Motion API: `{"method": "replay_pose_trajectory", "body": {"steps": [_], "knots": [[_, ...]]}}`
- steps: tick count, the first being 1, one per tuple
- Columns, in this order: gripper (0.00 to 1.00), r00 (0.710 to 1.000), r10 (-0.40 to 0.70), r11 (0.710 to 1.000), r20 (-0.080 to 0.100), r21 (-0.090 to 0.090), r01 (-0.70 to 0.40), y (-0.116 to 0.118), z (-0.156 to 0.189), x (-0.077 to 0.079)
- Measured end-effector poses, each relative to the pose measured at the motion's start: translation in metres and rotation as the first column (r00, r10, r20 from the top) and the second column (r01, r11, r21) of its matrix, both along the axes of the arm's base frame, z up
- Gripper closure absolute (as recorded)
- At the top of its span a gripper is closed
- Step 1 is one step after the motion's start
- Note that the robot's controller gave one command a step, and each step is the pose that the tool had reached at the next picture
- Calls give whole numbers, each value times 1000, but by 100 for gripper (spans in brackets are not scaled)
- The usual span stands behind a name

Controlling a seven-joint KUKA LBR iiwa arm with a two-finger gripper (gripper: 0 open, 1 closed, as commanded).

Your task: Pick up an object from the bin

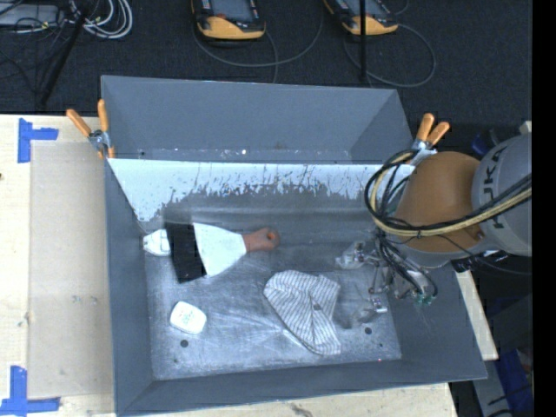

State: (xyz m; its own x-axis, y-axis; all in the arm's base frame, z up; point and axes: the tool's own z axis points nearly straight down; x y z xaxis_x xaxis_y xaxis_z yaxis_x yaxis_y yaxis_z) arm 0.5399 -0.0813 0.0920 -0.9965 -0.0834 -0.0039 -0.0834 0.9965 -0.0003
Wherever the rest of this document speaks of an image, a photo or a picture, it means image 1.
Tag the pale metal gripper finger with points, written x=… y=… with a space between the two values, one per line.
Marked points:
x=352 y=255
x=372 y=310

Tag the white striped cloth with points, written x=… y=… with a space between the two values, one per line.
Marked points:
x=306 y=311

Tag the grey metal bin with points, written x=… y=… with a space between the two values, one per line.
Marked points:
x=243 y=346

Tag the white rounded soap bar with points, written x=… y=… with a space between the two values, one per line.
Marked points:
x=187 y=317

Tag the small white plastic plug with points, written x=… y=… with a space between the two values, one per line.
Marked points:
x=157 y=242

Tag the pale flat board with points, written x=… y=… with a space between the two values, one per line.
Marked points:
x=69 y=250

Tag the black cylinder on white bracket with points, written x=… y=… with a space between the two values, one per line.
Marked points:
x=475 y=262

